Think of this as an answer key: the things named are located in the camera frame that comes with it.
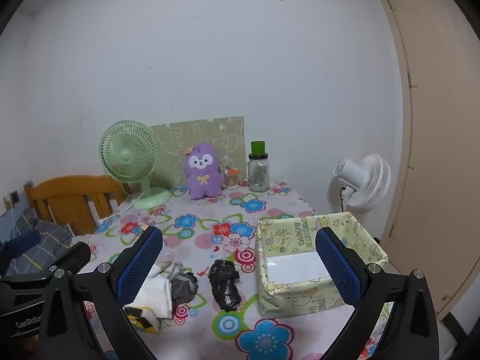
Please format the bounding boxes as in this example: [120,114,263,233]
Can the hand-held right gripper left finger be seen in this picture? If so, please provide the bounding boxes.
[37,226,164,360]

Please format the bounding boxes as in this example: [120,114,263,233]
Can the small jar orange lid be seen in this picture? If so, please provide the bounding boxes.
[224,168,241,190]

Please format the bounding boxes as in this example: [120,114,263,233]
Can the beige door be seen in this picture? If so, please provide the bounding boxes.
[373,0,480,319]

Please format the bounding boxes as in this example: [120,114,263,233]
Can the floral tablecloth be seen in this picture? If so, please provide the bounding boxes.
[67,182,394,360]

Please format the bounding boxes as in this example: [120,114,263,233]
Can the black plastic bag bundle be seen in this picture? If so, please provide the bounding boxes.
[208,259,242,312]

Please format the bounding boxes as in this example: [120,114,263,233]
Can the green printed board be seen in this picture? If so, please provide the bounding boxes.
[149,117,245,189]

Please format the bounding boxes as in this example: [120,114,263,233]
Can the green desk fan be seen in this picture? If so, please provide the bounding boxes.
[99,121,172,209]

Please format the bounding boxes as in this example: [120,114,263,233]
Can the yellow snack packet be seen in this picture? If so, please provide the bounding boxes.
[124,305,160,334]

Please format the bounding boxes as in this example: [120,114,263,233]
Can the white small tube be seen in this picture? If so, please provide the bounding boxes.
[133,258,174,319]

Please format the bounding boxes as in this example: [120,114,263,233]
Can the grey cloth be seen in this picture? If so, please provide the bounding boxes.
[170,266,198,302]

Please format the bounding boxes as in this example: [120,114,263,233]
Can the white fan cord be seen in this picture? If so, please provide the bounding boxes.
[98,191,147,223]

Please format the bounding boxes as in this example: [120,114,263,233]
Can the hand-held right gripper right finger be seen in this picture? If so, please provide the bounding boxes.
[315,227,440,360]

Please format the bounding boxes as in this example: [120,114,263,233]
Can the glass jar green lid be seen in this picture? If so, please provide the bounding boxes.
[248,141,270,193]

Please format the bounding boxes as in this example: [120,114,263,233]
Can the yellow printed box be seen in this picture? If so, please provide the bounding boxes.
[256,212,391,319]

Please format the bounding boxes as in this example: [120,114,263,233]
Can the purple plush toy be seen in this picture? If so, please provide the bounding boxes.
[182,142,225,200]

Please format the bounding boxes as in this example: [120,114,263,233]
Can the white standing fan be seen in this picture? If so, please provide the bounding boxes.
[329,154,391,214]

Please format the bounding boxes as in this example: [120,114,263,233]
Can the grey plaid pillow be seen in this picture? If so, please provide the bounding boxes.
[0,208,74,274]

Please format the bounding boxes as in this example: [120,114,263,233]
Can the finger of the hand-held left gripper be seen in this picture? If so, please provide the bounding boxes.
[0,229,41,264]
[47,242,92,276]

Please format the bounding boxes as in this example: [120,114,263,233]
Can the wooden bed headboard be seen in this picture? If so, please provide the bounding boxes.
[23,175,130,235]

